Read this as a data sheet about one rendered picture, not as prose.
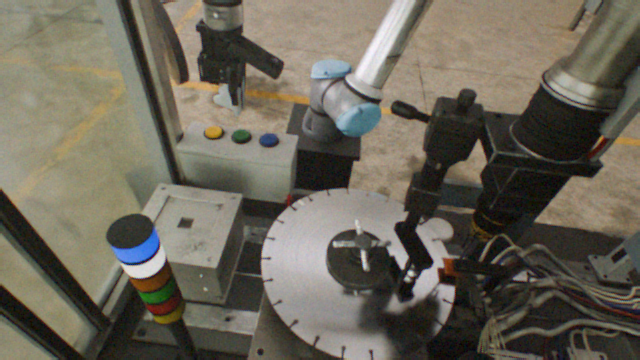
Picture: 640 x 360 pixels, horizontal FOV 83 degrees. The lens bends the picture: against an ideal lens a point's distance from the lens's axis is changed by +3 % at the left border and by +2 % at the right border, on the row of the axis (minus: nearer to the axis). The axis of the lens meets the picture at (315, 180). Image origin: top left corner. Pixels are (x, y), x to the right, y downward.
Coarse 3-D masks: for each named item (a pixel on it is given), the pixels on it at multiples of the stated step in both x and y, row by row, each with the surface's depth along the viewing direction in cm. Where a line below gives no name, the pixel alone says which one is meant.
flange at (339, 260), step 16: (336, 240) 63; (352, 240) 61; (336, 256) 61; (352, 256) 59; (368, 256) 59; (384, 256) 61; (336, 272) 59; (352, 272) 59; (368, 272) 59; (384, 272) 59
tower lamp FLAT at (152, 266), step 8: (160, 248) 41; (152, 256) 39; (160, 256) 41; (128, 264) 39; (136, 264) 39; (144, 264) 39; (152, 264) 40; (160, 264) 41; (128, 272) 40; (136, 272) 40; (144, 272) 40; (152, 272) 41
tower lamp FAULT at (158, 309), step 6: (174, 294) 47; (180, 294) 49; (168, 300) 46; (174, 300) 47; (150, 306) 46; (156, 306) 46; (162, 306) 46; (168, 306) 47; (174, 306) 48; (150, 312) 48; (156, 312) 47; (162, 312) 47; (168, 312) 48
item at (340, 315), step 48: (336, 192) 72; (288, 240) 63; (432, 240) 66; (288, 288) 57; (336, 288) 58; (384, 288) 58; (432, 288) 59; (336, 336) 52; (384, 336) 53; (432, 336) 53
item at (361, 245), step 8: (360, 224) 61; (360, 232) 60; (360, 240) 58; (368, 240) 58; (376, 240) 59; (384, 240) 59; (352, 248) 59; (360, 248) 57; (368, 248) 57; (360, 256) 59; (368, 264) 55
